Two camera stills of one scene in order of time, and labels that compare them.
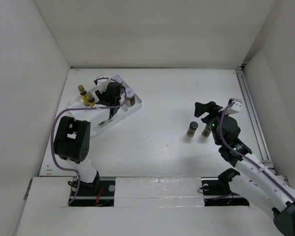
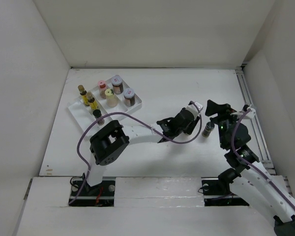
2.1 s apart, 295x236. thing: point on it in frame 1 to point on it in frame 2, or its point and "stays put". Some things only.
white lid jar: [130, 99] stays put
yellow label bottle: [91, 99] stays put
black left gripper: [101, 96] to [191, 124]
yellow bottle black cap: [83, 92] stays put
